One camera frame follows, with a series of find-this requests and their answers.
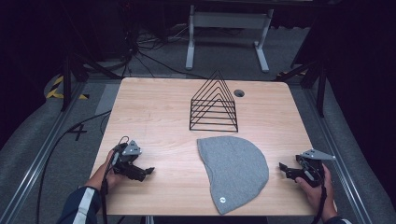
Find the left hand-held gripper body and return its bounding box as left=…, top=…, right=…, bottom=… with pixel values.
left=111, top=139, right=148, bottom=182

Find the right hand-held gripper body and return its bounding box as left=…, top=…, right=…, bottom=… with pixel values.
left=293, top=148, right=337, bottom=189

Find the person's left hand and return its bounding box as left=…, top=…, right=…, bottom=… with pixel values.
left=88, top=148, right=127, bottom=191

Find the person's right hand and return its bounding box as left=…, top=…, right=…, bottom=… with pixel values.
left=294, top=163, right=339, bottom=220

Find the grey knitted beanie hat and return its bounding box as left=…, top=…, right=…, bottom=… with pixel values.
left=196, top=135, right=270, bottom=216

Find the black tripod stand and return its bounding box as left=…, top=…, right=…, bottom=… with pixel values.
left=274, top=60, right=327, bottom=119
left=59, top=50, right=122, bottom=112

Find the yellow and black floor tape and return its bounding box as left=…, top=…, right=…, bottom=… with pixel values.
left=45, top=76, right=91, bottom=101

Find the aluminium floor rail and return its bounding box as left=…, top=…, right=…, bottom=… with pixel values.
left=0, top=81, right=89, bottom=224
left=303, top=88, right=375, bottom=224

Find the right hand-held gripper cable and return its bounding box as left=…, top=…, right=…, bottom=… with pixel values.
left=303, top=161, right=329, bottom=224

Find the hand-held gripper cable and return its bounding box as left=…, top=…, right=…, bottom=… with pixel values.
left=99, top=135, right=131, bottom=224
left=303, top=161, right=329, bottom=224

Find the left hand-held gripper cable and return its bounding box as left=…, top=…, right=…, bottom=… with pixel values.
left=99, top=135, right=131, bottom=224

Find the black floor cable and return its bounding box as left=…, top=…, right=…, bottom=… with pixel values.
left=35, top=109, right=112, bottom=224

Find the black wire triangular rack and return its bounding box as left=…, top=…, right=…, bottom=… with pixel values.
left=189, top=69, right=239, bottom=133

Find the bundle of black cables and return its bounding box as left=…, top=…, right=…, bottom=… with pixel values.
left=102, top=24, right=206, bottom=80

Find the white metal stand frame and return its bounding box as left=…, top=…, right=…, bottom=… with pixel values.
left=185, top=4, right=275, bottom=74

